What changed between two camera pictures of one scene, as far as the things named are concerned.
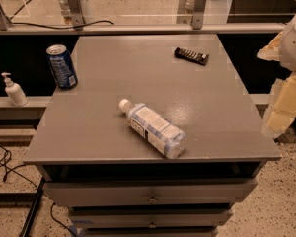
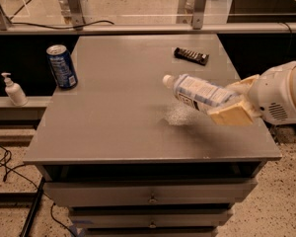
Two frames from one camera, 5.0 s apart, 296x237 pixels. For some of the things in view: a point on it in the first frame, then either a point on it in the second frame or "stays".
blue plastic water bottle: [153, 128] to [196, 92]
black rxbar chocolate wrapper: [191, 55] stays
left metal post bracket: [71, 7] stays
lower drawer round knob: [152, 225] stays
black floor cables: [11, 169] stays
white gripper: [295, 46] to [272, 94]
